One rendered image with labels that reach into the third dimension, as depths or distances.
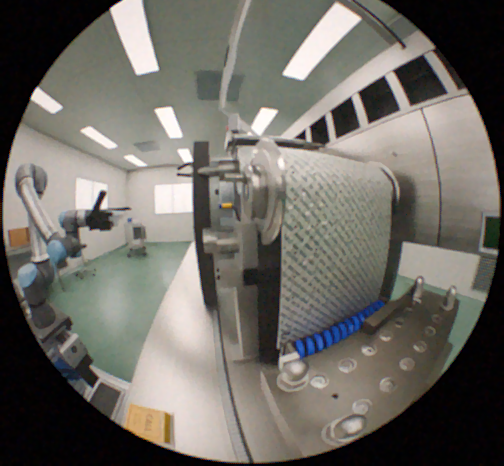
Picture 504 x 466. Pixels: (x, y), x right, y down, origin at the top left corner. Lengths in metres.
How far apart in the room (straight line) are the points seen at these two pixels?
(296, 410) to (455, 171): 0.44
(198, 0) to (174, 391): 1.93
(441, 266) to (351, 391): 2.71
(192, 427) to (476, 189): 0.61
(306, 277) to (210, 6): 1.72
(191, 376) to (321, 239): 0.36
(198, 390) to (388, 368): 0.31
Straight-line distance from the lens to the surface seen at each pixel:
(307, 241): 0.19
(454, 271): 2.87
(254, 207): 0.19
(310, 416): 0.21
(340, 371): 0.24
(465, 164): 0.40
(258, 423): 0.34
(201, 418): 0.35
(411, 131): 0.44
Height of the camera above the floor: 1.23
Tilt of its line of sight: 3 degrees down
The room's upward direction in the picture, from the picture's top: 2 degrees counter-clockwise
